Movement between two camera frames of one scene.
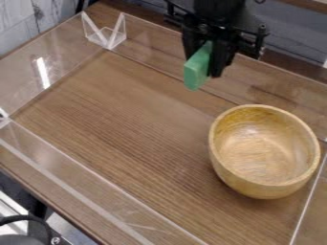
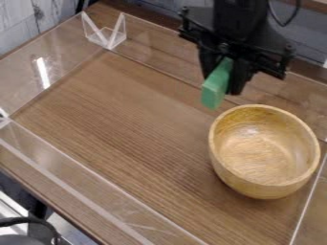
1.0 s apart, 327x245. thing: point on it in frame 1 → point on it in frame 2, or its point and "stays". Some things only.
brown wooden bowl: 264,151 stays
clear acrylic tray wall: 80,192 stays
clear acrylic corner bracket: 106,36 stays
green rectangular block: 196,71 → 216,84
